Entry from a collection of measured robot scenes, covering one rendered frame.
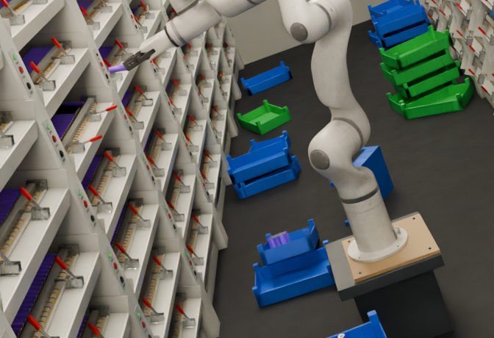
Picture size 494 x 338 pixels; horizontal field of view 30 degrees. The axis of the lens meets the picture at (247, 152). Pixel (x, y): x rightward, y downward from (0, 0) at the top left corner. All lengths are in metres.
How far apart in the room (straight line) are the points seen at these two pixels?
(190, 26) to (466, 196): 1.39
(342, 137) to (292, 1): 0.42
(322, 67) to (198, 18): 0.44
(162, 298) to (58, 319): 0.81
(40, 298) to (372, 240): 1.06
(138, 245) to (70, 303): 0.69
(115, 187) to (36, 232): 0.71
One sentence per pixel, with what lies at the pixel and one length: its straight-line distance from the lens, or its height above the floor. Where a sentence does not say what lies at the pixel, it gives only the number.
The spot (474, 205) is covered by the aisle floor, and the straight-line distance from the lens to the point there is 3.56.
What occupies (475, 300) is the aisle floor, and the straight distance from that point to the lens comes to 3.01.
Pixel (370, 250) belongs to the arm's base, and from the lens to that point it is 2.80.
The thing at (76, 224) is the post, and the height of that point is 0.83.
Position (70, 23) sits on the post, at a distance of 2.95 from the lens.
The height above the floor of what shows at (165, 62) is 0.75.
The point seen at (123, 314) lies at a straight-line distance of 2.48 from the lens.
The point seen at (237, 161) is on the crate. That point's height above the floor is 0.12.
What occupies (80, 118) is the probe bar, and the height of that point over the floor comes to 0.97.
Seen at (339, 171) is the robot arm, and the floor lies 0.61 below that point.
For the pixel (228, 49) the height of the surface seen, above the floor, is 0.21.
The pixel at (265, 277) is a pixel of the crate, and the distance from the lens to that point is 3.55.
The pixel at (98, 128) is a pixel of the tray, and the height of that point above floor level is 0.93.
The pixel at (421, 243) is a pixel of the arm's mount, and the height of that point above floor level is 0.29.
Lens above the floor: 1.60
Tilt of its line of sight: 19 degrees down
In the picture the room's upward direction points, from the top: 22 degrees counter-clockwise
